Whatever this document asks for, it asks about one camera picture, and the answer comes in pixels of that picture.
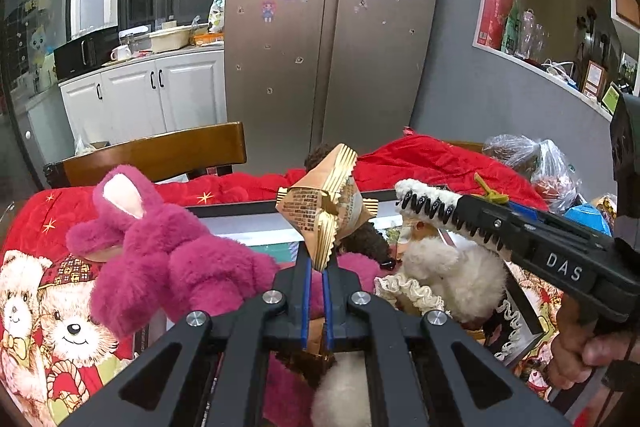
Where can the white mug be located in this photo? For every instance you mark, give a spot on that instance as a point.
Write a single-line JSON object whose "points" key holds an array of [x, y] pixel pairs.
{"points": [[120, 53]]}

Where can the green yellow card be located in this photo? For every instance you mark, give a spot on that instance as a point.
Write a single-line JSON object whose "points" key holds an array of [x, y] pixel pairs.
{"points": [[611, 99]]}

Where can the grey shallow box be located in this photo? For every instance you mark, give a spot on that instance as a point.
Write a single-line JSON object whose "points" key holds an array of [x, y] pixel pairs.
{"points": [[235, 227]]}

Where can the green box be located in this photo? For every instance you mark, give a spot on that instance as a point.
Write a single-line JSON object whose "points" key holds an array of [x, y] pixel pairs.
{"points": [[512, 29]]}

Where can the white fluffy black nail strip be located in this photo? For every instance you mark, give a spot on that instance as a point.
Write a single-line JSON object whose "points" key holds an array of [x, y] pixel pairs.
{"points": [[430, 207]]}

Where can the white plush toy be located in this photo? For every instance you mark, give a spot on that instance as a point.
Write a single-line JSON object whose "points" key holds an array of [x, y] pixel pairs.
{"points": [[345, 387]]}

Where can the sliding glass door with stickers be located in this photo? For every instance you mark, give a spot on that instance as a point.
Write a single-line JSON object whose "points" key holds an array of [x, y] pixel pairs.
{"points": [[35, 7]]}

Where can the white printed plastic bag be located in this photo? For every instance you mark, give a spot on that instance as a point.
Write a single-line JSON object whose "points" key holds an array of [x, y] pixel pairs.
{"points": [[217, 12]]}

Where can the orange packaged food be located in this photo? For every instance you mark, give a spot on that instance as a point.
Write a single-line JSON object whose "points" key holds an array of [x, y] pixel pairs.
{"points": [[207, 39]]}

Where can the dark figurine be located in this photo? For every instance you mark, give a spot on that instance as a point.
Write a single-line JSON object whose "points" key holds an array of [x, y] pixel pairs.
{"points": [[587, 37]]}

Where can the cream basin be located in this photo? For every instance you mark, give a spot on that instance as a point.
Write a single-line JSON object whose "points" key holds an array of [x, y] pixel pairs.
{"points": [[170, 39]]}

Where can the small blue cardboard box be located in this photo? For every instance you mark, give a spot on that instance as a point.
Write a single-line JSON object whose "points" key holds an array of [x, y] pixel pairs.
{"points": [[101, 145]]}

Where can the clear plastic bottles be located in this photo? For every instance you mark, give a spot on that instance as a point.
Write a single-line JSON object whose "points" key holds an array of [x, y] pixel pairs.
{"points": [[532, 34]]}

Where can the person's right hand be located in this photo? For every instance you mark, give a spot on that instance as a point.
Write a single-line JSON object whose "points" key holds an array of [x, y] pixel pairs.
{"points": [[570, 347]]}

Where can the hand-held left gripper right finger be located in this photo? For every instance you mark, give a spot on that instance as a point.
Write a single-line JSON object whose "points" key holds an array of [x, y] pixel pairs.
{"points": [[327, 307]]}

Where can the white kitchen cabinet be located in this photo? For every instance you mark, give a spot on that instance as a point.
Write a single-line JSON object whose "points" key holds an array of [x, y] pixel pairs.
{"points": [[185, 92]]}

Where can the pink plush toy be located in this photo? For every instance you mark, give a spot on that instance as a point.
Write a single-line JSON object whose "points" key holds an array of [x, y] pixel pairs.
{"points": [[165, 257]]}

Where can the black microwave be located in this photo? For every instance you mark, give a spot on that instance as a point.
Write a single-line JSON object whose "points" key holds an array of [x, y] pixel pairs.
{"points": [[80, 54]]}

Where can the brown fuzzy crochet ruffle toy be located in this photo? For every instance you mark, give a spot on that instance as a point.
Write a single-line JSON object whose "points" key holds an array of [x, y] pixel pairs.
{"points": [[367, 242]]}

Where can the silver double-door refrigerator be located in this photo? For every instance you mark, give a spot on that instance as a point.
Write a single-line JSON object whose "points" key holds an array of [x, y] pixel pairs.
{"points": [[300, 57]]}

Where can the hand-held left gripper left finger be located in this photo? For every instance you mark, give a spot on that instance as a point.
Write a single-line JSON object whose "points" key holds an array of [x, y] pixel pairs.
{"points": [[303, 307]]}

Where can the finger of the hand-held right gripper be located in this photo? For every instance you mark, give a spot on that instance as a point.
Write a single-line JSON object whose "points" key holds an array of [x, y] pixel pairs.
{"points": [[550, 218], [500, 227]]}

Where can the red gift box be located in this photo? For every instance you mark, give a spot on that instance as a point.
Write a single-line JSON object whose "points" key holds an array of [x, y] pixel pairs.
{"points": [[495, 14]]}

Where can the clear plastic bag of food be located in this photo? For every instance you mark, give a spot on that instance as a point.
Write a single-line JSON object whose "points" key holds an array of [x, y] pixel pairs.
{"points": [[550, 167]]}

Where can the brown gold snack packet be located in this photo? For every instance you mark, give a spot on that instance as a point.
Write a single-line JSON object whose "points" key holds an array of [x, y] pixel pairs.
{"points": [[320, 207]]}

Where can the red bear-print blanket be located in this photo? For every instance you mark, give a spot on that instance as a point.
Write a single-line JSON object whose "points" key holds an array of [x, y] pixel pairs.
{"points": [[30, 217]]}

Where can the wooden picture frame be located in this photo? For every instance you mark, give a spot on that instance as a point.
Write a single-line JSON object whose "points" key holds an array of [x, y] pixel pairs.
{"points": [[595, 79]]}

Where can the blue plastic bag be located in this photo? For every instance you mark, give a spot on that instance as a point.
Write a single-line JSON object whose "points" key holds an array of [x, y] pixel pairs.
{"points": [[587, 214]]}

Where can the olive green ribbon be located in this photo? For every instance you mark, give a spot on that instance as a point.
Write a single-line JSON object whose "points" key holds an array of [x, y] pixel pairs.
{"points": [[489, 192]]}

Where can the cartoon girl sticker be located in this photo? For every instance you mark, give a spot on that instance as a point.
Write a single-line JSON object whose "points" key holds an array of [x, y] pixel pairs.
{"points": [[268, 11]]}

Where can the small plastic bag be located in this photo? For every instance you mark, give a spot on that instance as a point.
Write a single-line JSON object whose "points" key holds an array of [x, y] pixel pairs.
{"points": [[82, 147]]}

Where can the cream fluffy lace-collar doll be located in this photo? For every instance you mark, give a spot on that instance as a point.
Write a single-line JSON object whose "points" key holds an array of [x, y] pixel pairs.
{"points": [[465, 277]]}

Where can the wooden chair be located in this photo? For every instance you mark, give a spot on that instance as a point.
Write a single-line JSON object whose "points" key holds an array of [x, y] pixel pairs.
{"points": [[150, 157], [465, 146]]}

